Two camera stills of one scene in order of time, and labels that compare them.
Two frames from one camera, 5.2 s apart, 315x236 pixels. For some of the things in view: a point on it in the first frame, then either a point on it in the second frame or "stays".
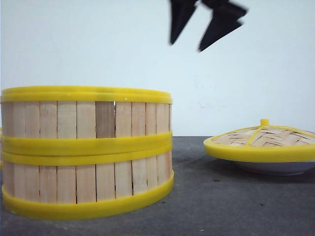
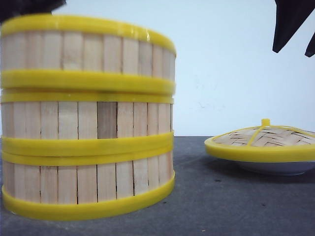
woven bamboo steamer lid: x=263 y=144 stays
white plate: x=284 y=168 stays
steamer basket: x=72 y=119 stays
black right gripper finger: x=181 y=10 → x=290 y=14
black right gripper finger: x=225 y=19 → x=310 y=50
